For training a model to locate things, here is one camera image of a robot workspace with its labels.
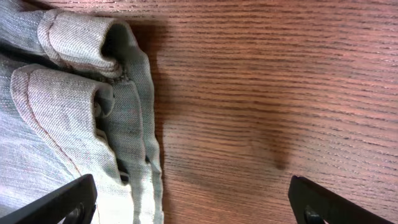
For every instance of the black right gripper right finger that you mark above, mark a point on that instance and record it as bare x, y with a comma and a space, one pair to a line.
312, 203

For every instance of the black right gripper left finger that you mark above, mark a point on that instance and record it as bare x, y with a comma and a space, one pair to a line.
74, 203

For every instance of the light blue denim shorts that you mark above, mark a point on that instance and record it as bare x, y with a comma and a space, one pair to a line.
77, 98

